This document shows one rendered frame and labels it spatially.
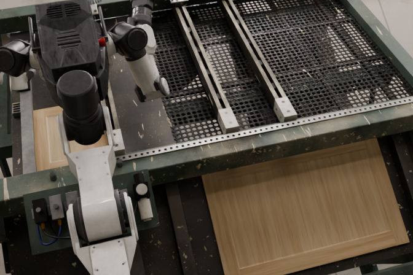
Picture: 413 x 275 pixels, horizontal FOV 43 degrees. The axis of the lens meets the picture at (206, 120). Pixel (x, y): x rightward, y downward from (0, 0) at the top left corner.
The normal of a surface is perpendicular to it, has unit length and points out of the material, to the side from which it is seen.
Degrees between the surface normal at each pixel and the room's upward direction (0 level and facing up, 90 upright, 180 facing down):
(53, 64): 82
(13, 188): 60
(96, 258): 64
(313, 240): 90
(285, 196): 90
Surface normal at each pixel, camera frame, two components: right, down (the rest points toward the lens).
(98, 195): -0.04, -0.80
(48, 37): 0.10, -0.40
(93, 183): 0.02, -0.65
